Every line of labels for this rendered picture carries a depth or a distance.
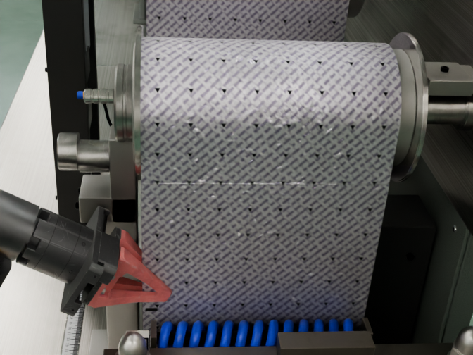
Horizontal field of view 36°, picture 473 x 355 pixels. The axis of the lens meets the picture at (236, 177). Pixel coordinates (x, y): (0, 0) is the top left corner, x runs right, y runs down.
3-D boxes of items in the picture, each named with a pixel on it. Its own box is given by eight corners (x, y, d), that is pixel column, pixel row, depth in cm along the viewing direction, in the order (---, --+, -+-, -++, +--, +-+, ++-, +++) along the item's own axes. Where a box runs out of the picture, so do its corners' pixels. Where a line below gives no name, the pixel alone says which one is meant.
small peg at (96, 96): (85, 91, 68) (83, 86, 67) (115, 91, 68) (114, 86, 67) (84, 105, 68) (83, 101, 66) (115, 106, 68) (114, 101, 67)
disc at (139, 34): (140, 127, 80) (138, -1, 71) (144, 127, 80) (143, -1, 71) (136, 212, 68) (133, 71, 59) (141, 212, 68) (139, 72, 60)
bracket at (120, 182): (88, 337, 92) (75, 117, 76) (140, 336, 92) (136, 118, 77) (84, 365, 87) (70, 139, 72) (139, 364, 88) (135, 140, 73)
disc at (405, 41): (367, 129, 83) (392, 7, 74) (371, 129, 83) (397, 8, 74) (400, 212, 71) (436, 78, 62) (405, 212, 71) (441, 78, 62)
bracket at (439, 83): (411, 75, 73) (414, 57, 72) (467, 77, 74) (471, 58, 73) (426, 96, 69) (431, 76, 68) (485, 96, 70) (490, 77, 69)
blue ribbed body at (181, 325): (157, 339, 76) (157, 313, 75) (356, 335, 79) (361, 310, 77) (156, 363, 73) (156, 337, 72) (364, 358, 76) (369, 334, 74)
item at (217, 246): (143, 331, 77) (141, 180, 67) (360, 327, 79) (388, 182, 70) (142, 334, 76) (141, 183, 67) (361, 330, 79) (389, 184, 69)
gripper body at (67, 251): (77, 321, 68) (2, 291, 66) (86, 256, 77) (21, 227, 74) (109, 272, 66) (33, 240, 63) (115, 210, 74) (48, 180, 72)
